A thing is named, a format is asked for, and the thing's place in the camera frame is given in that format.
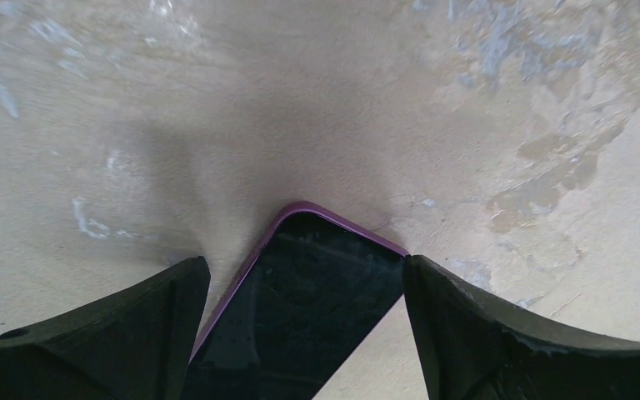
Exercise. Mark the purple edged smartphone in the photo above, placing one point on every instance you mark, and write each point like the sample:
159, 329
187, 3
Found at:
310, 291

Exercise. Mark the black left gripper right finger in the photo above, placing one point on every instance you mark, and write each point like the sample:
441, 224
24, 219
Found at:
473, 344

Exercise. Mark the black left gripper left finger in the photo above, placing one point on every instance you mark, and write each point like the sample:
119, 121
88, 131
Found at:
133, 344

